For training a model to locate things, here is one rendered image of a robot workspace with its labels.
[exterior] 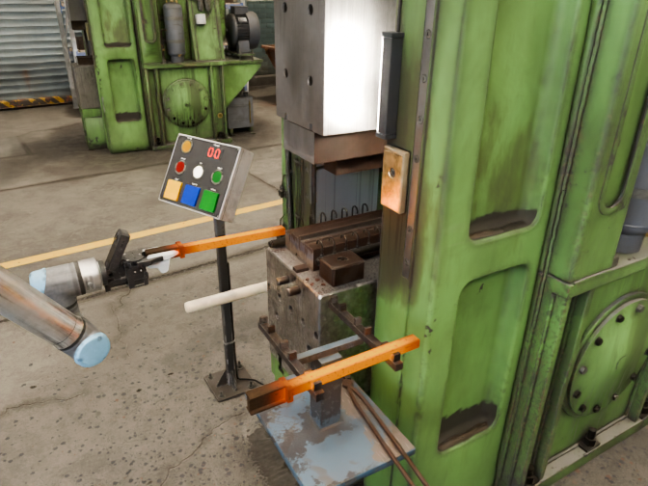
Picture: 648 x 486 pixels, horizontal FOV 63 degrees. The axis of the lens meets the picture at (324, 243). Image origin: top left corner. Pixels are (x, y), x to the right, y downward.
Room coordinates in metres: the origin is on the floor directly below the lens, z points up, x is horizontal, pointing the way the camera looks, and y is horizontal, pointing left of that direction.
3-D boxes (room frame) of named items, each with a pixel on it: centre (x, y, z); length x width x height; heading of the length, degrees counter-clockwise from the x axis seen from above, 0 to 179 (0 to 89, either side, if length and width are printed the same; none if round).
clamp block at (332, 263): (1.47, -0.06, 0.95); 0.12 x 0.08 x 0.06; 121
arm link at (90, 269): (1.24, 0.62, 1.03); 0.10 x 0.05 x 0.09; 31
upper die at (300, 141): (1.70, -0.10, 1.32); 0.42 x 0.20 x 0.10; 121
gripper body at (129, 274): (1.29, 0.55, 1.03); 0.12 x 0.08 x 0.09; 121
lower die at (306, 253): (1.70, -0.10, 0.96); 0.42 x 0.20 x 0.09; 121
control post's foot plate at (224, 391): (2.03, 0.44, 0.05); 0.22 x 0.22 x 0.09; 31
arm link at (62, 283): (1.20, 0.70, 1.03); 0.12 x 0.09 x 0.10; 121
